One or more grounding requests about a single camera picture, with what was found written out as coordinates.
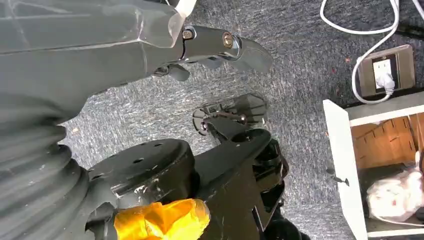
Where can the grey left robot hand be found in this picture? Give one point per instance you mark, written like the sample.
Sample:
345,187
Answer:
66,49

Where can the ribbed grey left robot arm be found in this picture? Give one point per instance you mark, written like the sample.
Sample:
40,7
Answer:
33,185

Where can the white open floor cabinet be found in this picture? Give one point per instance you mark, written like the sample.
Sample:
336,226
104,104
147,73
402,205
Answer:
341,159

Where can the black screw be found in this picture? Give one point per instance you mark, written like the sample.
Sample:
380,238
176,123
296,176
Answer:
339,180

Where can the white plug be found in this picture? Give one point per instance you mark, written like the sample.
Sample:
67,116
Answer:
387,82

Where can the brown slotted box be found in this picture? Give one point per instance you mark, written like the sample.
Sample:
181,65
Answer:
381,145

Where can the bronze floor socket box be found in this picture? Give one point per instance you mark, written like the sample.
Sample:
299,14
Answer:
402,66

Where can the white plastic bag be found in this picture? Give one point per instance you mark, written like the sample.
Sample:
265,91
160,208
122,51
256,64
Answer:
394,195

